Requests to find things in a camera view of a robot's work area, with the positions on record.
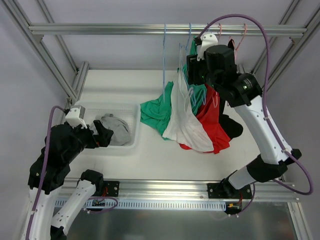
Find grey tank top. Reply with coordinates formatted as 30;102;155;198
89;113;132;146

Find blue hanger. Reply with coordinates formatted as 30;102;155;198
201;86;207;105
178;23;196;107
162;23;167;102

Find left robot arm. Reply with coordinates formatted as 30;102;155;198
21;120;114;240

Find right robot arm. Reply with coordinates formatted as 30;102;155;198
186;45;293;199

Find red tank top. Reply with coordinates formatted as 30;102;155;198
179;84;230;154

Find pink hanger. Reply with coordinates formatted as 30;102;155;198
216;23;225;111
228;23;248;53

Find white tank top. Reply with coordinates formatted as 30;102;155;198
162;71;214;152

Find pink hanger far right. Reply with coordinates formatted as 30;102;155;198
228;23;248;53

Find black tank top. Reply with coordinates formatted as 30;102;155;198
219;97;244;140

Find white plastic basket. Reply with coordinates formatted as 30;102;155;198
76;100;141;156

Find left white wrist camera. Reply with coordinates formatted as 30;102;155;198
65;105;87;129

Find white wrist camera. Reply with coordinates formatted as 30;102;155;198
194;31;218;61
65;105;87;129

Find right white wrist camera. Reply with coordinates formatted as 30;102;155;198
194;31;218;61

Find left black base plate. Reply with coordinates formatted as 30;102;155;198
93;180;120;198

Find white slotted cable duct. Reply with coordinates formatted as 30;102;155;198
53;197;227;211

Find aluminium hanging rail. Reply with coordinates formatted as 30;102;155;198
28;22;307;36

